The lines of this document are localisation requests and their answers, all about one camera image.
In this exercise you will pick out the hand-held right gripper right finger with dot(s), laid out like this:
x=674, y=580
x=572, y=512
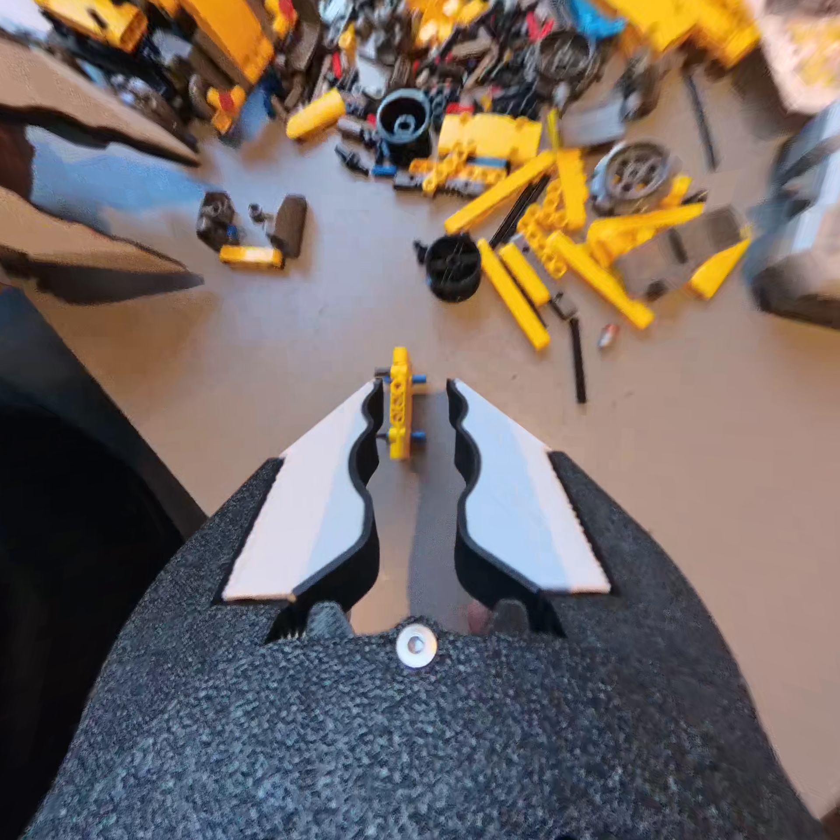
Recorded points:
x=525, y=525

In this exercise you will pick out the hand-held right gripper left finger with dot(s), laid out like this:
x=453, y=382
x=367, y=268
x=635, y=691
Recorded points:
x=295, y=525

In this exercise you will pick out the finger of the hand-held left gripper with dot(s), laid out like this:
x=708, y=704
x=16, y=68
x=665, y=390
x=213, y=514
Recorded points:
x=79, y=256
x=65, y=98

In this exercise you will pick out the yellow beam frame with pins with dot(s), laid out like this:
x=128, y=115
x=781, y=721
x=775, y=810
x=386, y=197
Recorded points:
x=399, y=446

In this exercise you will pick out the grey and yellow brick assembly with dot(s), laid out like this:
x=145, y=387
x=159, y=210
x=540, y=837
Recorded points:
x=249, y=256

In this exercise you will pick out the grey desk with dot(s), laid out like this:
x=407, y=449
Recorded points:
x=295, y=341

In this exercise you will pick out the small metal pin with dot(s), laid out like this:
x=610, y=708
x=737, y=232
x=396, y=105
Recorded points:
x=607, y=336

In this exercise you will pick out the person's dark clothing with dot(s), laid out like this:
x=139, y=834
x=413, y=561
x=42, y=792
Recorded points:
x=65, y=525

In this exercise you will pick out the yellow rounded panel piece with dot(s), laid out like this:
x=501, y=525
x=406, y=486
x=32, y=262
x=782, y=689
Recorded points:
x=315, y=115

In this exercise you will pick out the black spoked wheel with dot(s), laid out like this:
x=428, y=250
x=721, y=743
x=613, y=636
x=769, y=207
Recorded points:
x=453, y=269

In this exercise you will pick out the small black connector piece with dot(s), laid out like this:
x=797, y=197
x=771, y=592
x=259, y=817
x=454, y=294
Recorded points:
x=421, y=250

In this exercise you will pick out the grey angled brick block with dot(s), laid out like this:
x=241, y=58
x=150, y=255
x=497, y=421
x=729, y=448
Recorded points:
x=676, y=256

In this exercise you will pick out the yellow wedge piece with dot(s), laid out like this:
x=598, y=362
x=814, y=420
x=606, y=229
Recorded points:
x=718, y=270

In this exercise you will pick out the black deep wheel rim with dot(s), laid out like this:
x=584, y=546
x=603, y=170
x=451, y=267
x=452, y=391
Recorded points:
x=394, y=131

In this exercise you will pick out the light grey wheel rim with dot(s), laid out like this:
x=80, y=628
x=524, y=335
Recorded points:
x=630, y=174

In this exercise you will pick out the grey battery box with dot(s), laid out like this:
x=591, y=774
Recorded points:
x=800, y=249

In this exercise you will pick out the pile of building brick pieces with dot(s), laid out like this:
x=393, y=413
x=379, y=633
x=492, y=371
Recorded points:
x=492, y=131

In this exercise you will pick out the dark grey wheel rim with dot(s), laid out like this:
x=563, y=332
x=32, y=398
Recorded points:
x=565, y=56

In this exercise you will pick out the blue curved panel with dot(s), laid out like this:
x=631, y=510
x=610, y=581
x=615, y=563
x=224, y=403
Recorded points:
x=597, y=19

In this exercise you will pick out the instruction booklet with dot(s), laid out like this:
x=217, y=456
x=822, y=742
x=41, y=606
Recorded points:
x=800, y=59

